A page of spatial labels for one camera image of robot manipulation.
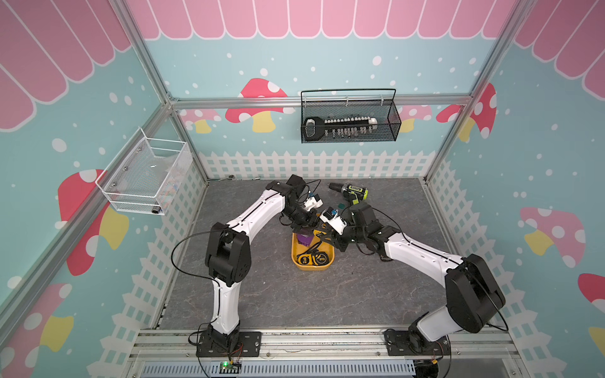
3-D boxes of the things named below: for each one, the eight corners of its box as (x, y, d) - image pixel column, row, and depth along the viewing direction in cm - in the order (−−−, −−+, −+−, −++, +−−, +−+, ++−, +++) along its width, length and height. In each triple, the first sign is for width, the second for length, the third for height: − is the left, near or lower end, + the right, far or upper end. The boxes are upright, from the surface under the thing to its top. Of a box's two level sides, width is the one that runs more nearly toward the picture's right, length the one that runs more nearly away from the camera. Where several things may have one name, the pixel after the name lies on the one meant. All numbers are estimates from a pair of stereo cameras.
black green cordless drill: (329, 191, 119) (330, 183, 114) (342, 181, 123) (343, 173, 119) (355, 209, 111) (356, 201, 107) (367, 198, 116) (369, 190, 111)
